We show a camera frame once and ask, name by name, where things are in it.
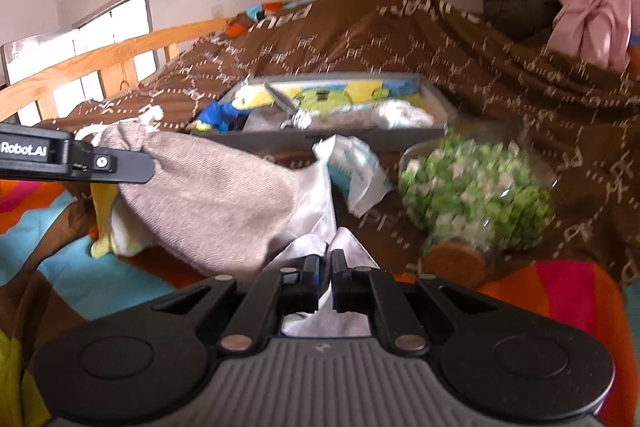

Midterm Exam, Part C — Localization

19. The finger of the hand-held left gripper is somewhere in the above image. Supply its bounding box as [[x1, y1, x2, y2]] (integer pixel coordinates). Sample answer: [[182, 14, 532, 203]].
[[70, 141, 155, 186]]

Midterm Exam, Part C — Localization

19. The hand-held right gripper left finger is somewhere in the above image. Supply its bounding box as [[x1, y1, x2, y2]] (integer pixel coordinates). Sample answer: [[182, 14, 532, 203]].
[[147, 254, 322, 353]]

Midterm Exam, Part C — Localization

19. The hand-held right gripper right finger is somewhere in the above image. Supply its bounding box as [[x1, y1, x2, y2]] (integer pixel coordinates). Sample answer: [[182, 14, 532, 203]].
[[331, 249, 502, 354]]

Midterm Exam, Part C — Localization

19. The yellow white sock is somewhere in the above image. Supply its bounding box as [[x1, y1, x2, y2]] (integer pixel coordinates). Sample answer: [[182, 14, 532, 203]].
[[229, 85, 275, 112], [89, 181, 147, 259]]

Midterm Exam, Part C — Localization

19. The grey drawstring pouch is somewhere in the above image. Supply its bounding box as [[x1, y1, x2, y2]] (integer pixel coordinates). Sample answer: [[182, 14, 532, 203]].
[[75, 105, 302, 284]]

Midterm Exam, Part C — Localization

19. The white face mask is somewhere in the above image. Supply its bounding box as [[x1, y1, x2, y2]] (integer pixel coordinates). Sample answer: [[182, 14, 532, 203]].
[[277, 161, 382, 339]]

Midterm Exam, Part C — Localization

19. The blue and yellow plush toy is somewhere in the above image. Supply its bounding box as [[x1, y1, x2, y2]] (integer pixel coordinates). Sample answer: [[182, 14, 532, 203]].
[[191, 101, 248, 134]]

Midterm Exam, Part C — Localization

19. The white teal tissue pack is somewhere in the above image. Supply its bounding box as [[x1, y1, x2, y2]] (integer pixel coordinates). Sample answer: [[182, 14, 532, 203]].
[[312, 134, 394, 216]]

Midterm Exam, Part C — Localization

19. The grey shallow box tray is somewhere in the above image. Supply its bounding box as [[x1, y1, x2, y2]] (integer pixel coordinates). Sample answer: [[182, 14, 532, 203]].
[[210, 73, 459, 151]]

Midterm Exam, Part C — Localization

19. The white knitted cloth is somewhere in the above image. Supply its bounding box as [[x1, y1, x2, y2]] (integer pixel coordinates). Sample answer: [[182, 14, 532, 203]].
[[374, 99, 437, 128]]

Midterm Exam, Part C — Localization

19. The glass jar of green stars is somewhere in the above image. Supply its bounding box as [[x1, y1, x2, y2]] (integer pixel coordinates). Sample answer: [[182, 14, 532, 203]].
[[397, 127, 562, 291]]

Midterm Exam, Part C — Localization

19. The window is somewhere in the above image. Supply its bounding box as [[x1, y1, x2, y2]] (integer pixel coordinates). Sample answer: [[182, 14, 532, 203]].
[[0, 0, 152, 124]]

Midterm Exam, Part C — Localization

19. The brown patterned striped quilt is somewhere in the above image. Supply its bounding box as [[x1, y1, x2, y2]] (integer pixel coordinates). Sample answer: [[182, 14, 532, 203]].
[[0, 0, 640, 427]]

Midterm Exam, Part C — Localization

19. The pink garment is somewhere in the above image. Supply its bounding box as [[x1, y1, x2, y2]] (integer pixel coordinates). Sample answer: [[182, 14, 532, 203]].
[[546, 0, 640, 71]]

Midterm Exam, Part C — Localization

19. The long wooden bed rail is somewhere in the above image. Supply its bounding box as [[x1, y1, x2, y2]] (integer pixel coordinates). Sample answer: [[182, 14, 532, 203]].
[[0, 18, 232, 124]]

